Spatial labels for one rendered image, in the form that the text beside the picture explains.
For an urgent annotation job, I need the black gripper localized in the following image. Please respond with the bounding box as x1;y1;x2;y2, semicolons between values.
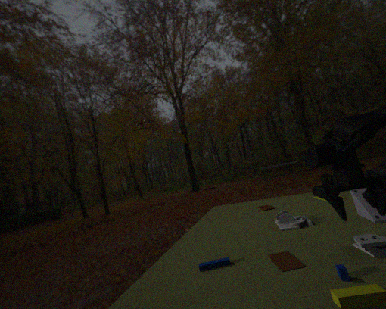
313;160;386;221

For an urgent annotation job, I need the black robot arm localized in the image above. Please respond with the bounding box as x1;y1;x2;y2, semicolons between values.
301;105;386;186

